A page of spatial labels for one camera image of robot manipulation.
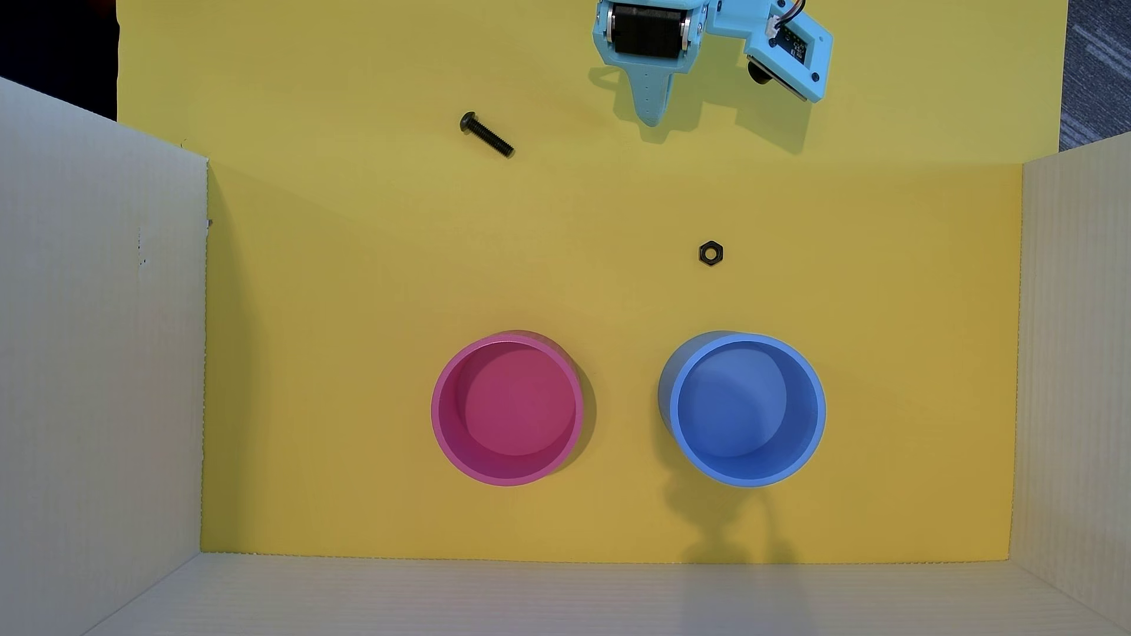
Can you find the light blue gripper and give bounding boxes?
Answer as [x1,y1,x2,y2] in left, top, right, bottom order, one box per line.
[591,0,712,128]

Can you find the black bolt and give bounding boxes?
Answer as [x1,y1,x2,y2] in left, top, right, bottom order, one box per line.
[458,111,516,160]

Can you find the blue round cup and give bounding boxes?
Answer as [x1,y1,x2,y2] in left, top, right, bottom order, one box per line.
[658,332,828,489]

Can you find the pink round cup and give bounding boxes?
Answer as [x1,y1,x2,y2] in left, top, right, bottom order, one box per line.
[430,332,585,488]

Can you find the yellow paper mat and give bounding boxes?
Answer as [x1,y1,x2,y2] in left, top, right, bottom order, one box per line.
[115,0,1069,565]

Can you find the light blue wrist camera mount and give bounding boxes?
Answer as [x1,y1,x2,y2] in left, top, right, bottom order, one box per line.
[705,0,834,104]

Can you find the white corrugated board enclosure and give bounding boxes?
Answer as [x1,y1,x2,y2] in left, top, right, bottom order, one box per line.
[0,77,1131,636]

